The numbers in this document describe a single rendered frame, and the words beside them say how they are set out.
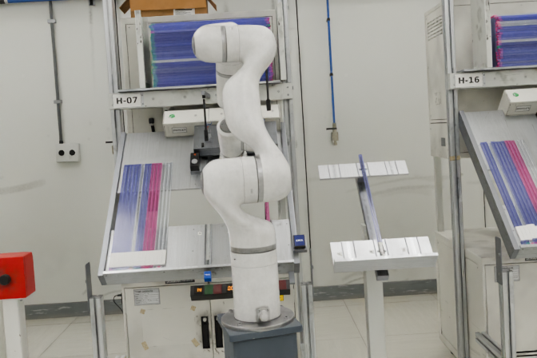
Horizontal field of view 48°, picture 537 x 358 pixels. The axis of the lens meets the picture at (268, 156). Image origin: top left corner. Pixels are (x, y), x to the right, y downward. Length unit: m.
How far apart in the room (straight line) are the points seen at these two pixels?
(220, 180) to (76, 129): 2.79
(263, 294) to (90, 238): 2.81
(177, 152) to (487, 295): 1.39
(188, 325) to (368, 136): 2.08
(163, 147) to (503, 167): 1.37
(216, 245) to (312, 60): 2.14
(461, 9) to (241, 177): 1.69
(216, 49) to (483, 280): 1.51
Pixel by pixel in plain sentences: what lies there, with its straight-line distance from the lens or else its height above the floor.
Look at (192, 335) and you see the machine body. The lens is 2.52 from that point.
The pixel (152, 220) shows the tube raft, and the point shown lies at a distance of 2.27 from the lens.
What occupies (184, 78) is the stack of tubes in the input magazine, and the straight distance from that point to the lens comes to 2.53.
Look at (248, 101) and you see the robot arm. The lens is 1.55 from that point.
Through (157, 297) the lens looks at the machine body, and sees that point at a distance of 2.49.
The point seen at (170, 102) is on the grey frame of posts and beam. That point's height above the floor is 1.32.
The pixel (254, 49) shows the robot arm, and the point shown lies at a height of 1.41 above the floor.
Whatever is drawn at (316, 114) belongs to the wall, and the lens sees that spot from 4.04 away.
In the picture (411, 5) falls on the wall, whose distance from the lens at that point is 4.22.
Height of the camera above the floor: 1.19
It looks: 3 degrees down
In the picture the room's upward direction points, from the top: 3 degrees counter-clockwise
